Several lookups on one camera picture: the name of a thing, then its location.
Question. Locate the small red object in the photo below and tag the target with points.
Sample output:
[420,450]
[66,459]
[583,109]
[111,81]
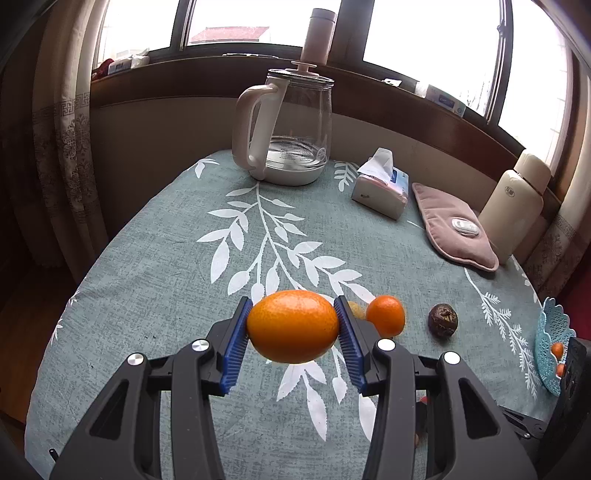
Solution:
[104,68]

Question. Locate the tissue box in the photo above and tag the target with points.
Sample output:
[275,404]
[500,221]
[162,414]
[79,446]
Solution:
[383,184]

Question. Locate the large orange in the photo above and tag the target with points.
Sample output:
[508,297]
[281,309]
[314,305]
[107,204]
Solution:
[293,325]

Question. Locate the brown window frame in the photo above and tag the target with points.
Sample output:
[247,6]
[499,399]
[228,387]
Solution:
[351,32]

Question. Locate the small yellowish fruit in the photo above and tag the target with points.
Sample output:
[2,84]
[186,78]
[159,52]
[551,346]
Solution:
[354,308]

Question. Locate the pink hot water bag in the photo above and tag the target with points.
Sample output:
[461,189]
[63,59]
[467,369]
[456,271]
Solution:
[455,230]

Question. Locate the small orange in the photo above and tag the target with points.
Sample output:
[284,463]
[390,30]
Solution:
[557,349]
[387,316]
[561,369]

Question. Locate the patterned beige curtain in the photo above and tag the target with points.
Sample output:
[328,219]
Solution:
[60,138]
[554,240]

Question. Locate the small red fruit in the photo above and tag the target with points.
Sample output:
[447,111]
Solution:
[422,399]

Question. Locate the blue plastic lattice basket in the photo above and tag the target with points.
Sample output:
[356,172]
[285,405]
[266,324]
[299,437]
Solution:
[549,332]

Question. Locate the white and blue box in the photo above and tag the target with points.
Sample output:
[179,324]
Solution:
[445,99]

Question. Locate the white packet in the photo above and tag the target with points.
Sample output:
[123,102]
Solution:
[134,60]

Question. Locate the cream thermos bottle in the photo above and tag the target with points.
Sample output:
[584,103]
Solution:
[512,207]

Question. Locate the green leaf-print tablecloth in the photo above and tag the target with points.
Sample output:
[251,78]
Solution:
[161,258]

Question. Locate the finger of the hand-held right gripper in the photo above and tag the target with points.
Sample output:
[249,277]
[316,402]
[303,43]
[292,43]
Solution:
[577,364]
[526,422]

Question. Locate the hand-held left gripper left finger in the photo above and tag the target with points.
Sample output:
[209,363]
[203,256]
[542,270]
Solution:
[233,350]

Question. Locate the dark passion fruit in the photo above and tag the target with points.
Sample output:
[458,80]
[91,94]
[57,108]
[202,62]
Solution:
[442,320]

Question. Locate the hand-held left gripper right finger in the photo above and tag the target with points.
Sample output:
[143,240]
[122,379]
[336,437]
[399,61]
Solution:
[351,346]

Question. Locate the pink tumbler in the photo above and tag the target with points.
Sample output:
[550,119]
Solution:
[317,37]

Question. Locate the small white object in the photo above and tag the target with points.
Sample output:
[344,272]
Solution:
[392,82]

